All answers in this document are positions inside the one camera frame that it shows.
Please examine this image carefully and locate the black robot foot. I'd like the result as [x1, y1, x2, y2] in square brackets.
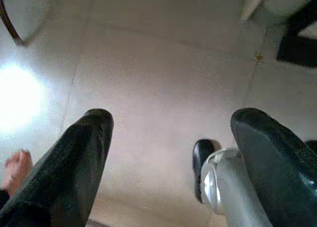
[192, 139, 222, 204]

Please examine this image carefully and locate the black fridge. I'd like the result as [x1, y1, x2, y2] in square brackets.
[239, 0, 317, 38]

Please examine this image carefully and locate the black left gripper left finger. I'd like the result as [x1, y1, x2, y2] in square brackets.
[0, 109, 114, 227]

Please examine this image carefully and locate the dark floor cable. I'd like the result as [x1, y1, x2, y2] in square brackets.
[0, 0, 30, 47]

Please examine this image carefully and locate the black fridge foot block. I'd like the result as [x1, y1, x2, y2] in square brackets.
[276, 35, 317, 69]

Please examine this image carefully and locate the person bare foot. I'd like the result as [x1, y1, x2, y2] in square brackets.
[1, 149, 33, 197]

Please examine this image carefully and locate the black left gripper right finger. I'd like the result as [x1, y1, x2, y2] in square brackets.
[230, 107, 317, 227]

